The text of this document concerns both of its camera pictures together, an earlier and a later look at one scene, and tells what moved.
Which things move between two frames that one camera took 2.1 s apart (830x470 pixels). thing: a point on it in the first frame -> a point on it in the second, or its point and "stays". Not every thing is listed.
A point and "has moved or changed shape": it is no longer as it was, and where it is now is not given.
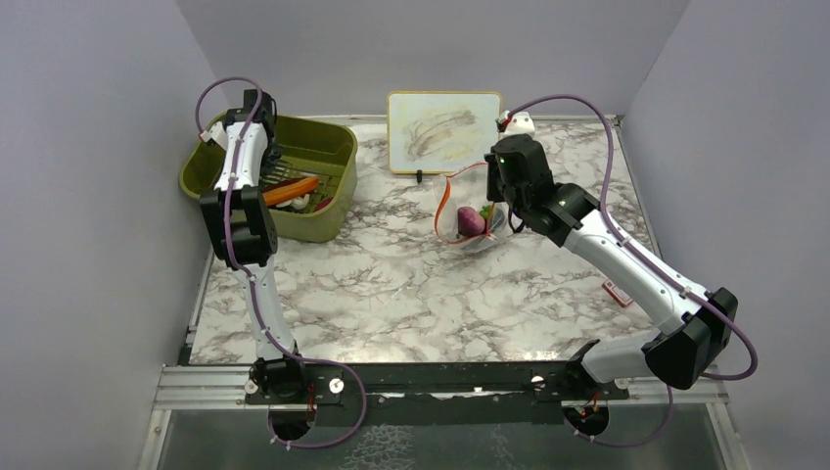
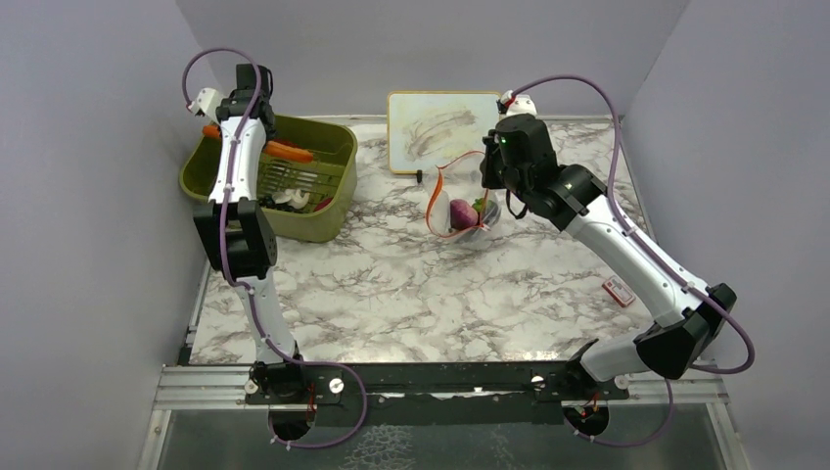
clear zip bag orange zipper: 461,188 has moved or changed shape
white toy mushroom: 299,203 stays
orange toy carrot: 292,190 -> 272,147
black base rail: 439,395 stays
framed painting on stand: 440,131 stays
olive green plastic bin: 309,148 stays
